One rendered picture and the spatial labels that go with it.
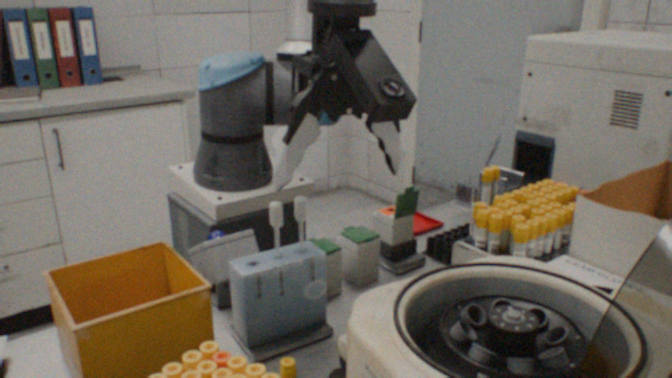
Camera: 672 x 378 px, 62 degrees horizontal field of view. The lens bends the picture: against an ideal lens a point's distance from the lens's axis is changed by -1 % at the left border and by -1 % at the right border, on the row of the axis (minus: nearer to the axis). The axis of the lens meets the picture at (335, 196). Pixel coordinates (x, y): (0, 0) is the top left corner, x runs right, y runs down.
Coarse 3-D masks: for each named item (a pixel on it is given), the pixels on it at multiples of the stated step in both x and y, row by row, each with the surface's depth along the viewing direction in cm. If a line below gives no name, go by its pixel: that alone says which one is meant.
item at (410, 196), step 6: (408, 192) 77; (414, 192) 77; (402, 198) 76; (408, 198) 77; (414, 198) 78; (396, 204) 76; (402, 204) 77; (408, 204) 78; (414, 204) 78; (396, 210) 77; (402, 210) 77; (408, 210) 78; (414, 210) 79; (396, 216) 77; (402, 216) 78
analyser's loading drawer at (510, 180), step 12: (504, 168) 101; (480, 180) 100; (504, 180) 96; (516, 180) 99; (528, 180) 104; (540, 180) 104; (456, 192) 98; (468, 192) 96; (504, 192) 96; (468, 204) 96
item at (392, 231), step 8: (384, 208) 81; (392, 208) 81; (376, 216) 81; (384, 216) 79; (392, 216) 78; (408, 216) 79; (376, 224) 81; (384, 224) 80; (392, 224) 78; (400, 224) 79; (408, 224) 80; (376, 232) 81; (384, 232) 80; (392, 232) 78; (400, 232) 79; (408, 232) 80; (384, 240) 80; (392, 240) 79; (400, 240) 80
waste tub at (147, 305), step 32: (128, 256) 63; (160, 256) 66; (64, 288) 60; (96, 288) 62; (128, 288) 64; (160, 288) 67; (192, 288) 60; (64, 320) 53; (96, 320) 50; (128, 320) 51; (160, 320) 54; (192, 320) 56; (64, 352) 59; (96, 352) 50; (128, 352) 52; (160, 352) 54
